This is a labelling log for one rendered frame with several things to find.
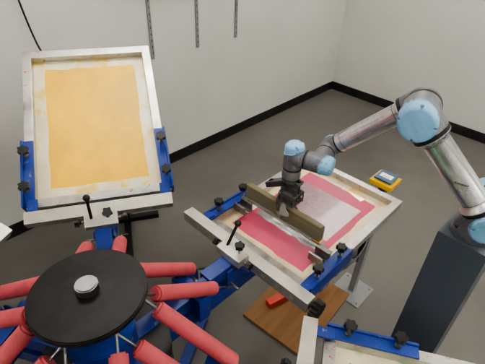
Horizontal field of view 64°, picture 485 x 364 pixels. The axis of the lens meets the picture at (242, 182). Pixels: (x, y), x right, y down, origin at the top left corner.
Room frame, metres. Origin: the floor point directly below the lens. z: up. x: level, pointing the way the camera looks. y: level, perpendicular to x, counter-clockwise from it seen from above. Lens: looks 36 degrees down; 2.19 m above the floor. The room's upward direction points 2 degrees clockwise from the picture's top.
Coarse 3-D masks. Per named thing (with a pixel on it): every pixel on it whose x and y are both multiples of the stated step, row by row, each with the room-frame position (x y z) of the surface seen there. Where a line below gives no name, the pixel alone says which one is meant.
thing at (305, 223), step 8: (248, 184) 1.41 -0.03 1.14; (248, 192) 1.40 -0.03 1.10; (256, 192) 1.37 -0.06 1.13; (264, 192) 1.35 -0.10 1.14; (256, 200) 1.36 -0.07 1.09; (264, 200) 1.33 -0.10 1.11; (272, 200) 1.31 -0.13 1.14; (272, 208) 1.30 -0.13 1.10; (288, 208) 1.25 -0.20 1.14; (296, 216) 1.21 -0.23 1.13; (304, 216) 1.20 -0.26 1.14; (296, 224) 1.21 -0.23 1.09; (304, 224) 1.19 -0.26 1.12; (312, 224) 1.16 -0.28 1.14; (320, 224) 1.16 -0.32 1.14; (312, 232) 1.16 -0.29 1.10; (320, 232) 1.13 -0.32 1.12
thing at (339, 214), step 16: (336, 192) 1.62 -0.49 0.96; (320, 208) 1.49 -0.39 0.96; (336, 208) 1.49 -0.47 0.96; (352, 208) 1.50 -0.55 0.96; (368, 208) 1.50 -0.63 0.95; (336, 224) 1.37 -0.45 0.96; (352, 224) 1.38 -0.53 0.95; (272, 240) 1.25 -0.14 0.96; (288, 240) 1.25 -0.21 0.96; (336, 240) 1.26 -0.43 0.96; (288, 256) 1.16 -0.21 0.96; (304, 256) 1.16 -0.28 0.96
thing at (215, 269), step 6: (222, 258) 1.05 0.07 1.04; (210, 264) 1.02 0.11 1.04; (216, 264) 1.02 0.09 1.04; (222, 264) 1.02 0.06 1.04; (228, 264) 1.02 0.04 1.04; (204, 270) 0.99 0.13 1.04; (210, 270) 0.99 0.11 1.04; (216, 270) 0.99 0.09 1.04; (222, 270) 0.99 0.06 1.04; (228, 270) 1.01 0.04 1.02; (234, 270) 1.03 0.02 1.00; (204, 276) 0.96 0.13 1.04; (210, 276) 0.96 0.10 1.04; (216, 276) 0.96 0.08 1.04; (222, 276) 0.98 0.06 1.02
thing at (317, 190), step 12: (312, 180) 1.72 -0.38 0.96; (324, 180) 1.73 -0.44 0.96; (312, 192) 1.61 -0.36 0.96; (324, 192) 1.62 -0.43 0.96; (300, 204) 1.51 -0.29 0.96; (312, 204) 1.51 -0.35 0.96; (252, 216) 1.41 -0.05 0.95; (240, 228) 1.32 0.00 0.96; (252, 228) 1.32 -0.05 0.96; (264, 228) 1.32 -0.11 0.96; (276, 228) 1.33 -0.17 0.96; (264, 240) 1.24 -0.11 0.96
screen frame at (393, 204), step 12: (348, 180) 1.69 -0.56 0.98; (372, 192) 1.59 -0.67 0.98; (384, 192) 1.59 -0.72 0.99; (396, 204) 1.49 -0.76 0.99; (384, 216) 1.40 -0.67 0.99; (228, 228) 1.28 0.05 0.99; (372, 228) 1.32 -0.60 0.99; (240, 240) 1.20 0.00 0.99; (360, 240) 1.23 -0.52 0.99; (264, 252) 1.14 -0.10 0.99; (276, 264) 1.08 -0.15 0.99; (288, 276) 1.02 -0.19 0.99
